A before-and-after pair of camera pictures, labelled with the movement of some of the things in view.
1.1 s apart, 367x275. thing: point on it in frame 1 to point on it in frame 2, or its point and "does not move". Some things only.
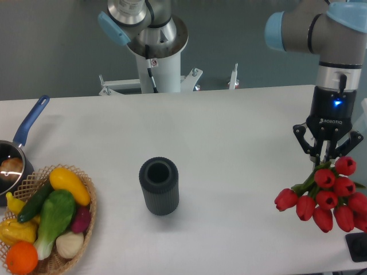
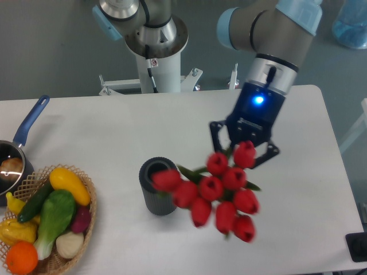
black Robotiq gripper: [331, 116] to [252, 120]
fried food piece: [11, 169] does not move
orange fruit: [22, 258] does not move
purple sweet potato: [81, 219] does not move
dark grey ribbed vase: [159, 178] does not move
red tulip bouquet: [329, 196] to [221, 185]
